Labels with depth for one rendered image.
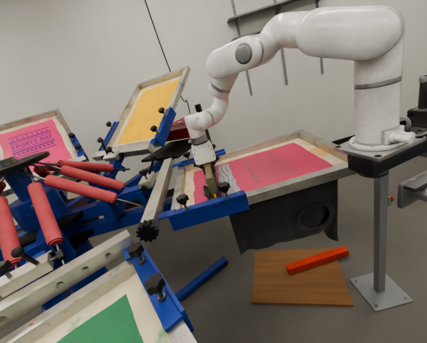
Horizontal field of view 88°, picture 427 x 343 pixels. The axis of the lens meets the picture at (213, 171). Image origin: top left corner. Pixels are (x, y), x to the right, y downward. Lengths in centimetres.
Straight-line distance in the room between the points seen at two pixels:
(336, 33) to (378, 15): 7
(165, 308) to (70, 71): 306
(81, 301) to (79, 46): 289
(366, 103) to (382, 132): 8
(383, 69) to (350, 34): 13
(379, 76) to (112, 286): 87
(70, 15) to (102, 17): 34
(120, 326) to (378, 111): 80
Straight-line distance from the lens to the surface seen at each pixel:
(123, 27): 316
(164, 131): 152
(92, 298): 77
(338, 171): 93
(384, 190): 133
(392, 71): 67
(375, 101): 67
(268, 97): 317
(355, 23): 59
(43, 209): 107
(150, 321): 63
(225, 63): 72
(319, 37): 60
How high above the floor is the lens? 141
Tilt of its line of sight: 22 degrees down
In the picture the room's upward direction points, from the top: 17 degrees counter-clockwise
